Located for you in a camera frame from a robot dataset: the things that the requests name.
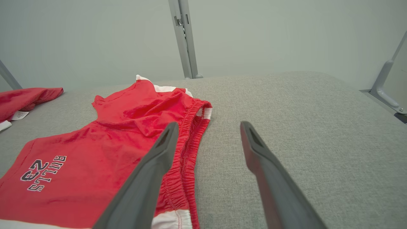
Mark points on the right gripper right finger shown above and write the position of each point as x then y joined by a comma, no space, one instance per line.
279,197

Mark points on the red Bulls shorts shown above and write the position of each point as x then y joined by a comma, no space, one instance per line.
95,159

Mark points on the grey partition frame with foot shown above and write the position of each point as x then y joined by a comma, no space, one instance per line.
381,86

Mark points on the grey double partition post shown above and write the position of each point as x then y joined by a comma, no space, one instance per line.
186,47

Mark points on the slanted grey partition post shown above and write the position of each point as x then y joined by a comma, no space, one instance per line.
9,78

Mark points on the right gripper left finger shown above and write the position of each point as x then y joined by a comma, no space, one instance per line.
143,190

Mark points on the red Bulls jersey white sleeves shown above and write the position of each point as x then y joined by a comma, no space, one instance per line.
25,98

